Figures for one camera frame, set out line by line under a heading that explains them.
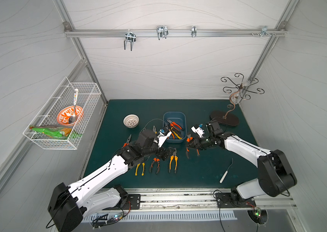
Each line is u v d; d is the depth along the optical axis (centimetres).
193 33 78
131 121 105
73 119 66
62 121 65
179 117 107
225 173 82
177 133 96
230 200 73
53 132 53
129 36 78
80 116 65
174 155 89
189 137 83
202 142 75
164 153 66
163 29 76
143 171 83
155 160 87
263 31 77
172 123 104
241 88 86
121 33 78
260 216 71
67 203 39
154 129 63
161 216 70
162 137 65
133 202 74
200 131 80
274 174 37
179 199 75
